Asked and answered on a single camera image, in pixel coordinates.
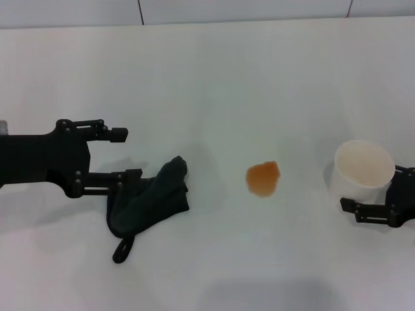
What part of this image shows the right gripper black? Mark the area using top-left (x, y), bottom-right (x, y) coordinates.
top-left (339, 165), bottom-right (415, 227)

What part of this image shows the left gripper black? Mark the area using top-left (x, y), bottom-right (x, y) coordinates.
top-left (0, 119), bottom-right (143, 198)

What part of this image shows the white paper cup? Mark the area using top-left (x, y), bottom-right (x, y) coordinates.
top-left (329, 139), bottom-right (396, 207)

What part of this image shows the dark blue rag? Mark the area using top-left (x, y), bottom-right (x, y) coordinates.
top-left (105, 155), bottom-right (191, 264)

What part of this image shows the orange brown liquid stain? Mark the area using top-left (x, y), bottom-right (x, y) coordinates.
top-left (245, 161), bottom-right (281, 198)

